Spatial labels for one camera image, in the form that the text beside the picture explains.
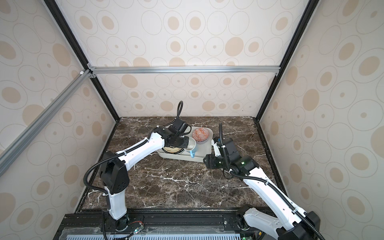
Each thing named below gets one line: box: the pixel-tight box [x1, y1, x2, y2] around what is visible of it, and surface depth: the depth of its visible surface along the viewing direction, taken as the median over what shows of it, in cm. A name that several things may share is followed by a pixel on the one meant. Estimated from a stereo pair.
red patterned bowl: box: [192, 127, 210, 144], surface depth 105 cm
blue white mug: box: [184, 137, 198, 158], surface depth 85 cm
